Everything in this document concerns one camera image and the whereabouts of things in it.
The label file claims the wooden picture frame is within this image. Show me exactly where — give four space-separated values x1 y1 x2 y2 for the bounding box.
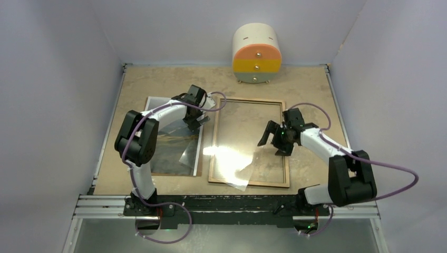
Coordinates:
208 96 290 189

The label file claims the aluminium rail frame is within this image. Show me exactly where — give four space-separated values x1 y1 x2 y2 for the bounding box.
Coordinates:
66 65 388 252

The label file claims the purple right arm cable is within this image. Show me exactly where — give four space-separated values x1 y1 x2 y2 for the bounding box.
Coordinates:
288 102 420 238

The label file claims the small round drawer cabinet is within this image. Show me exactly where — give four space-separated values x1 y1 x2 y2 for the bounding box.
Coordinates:
232 23 282 84

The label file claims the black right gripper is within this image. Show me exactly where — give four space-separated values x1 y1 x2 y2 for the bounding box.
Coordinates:
258 120 295 157

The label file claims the brown backing board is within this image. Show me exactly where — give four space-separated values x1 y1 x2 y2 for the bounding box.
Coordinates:
143 97 207 178

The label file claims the landscape photo print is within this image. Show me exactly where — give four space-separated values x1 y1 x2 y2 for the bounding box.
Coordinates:
143 96 205 177

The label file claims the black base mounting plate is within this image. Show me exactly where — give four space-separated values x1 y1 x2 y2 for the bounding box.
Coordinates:
123 194 330 229

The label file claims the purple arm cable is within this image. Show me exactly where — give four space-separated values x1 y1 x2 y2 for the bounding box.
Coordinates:
288 102 420 238
120 91 228 245

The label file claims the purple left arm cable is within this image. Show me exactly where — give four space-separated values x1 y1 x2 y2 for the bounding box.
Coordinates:
120 91 228 245

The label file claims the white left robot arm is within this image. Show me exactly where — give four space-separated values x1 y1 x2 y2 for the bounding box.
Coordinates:
114 85 218 216

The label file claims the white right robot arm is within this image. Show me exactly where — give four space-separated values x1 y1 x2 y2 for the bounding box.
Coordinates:
258 108 377 215

